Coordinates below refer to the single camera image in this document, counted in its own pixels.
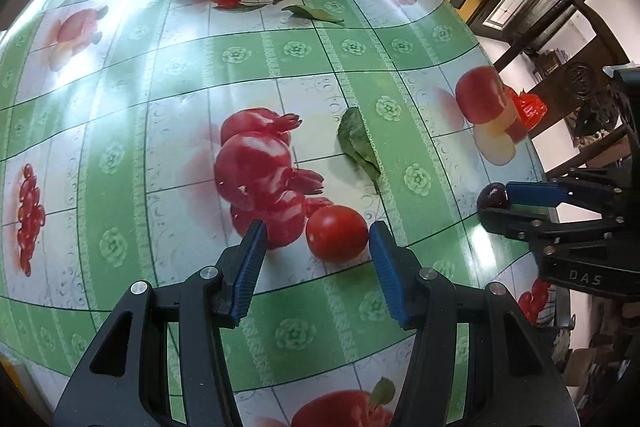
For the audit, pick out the green checked printed tablecloth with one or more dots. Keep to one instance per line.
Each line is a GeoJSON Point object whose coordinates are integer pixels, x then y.
{"type": "Point", "coordinates": [150, 117]}

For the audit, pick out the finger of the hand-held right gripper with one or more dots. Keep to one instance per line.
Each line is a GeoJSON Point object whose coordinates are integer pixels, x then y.
{"type": "Point", "coordinates": [535, 193]}
{"type": "Point", "coordinates": [515, 227]}

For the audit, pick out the broad green leaf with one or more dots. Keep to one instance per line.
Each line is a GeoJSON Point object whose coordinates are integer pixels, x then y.
{"type": "Point", "coordinates": [357, 147]}

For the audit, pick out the narrow green leaf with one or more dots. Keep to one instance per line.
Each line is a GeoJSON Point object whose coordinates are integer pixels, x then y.
{"type": "Point", "coordinates": [310, 13]}

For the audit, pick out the dark wooden chair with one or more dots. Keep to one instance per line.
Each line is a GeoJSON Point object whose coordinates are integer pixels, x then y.
{"type": "Point", "coordinates": [587, 62]}

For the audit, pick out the red plastic bag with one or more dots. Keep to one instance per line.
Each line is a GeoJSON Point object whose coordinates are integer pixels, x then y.
{"type": "Point", "coordinates": [529, 108]}

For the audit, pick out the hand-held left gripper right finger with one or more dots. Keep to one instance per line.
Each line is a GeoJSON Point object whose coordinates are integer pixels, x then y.
{"type": "Point", "coordinates": [387, 272]}

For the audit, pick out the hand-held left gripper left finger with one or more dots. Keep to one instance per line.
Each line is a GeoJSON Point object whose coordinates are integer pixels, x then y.
{"type": "Point", "coordinates": [250, 272]}

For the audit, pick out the dark purple plum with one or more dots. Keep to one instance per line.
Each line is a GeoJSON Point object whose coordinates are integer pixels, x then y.
{"type": "Point", "coordinates": [492, 197]}

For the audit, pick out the red tomato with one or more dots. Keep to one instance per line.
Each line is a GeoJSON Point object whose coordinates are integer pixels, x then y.
{"type": "Point", "coordinates": [336, 233]}

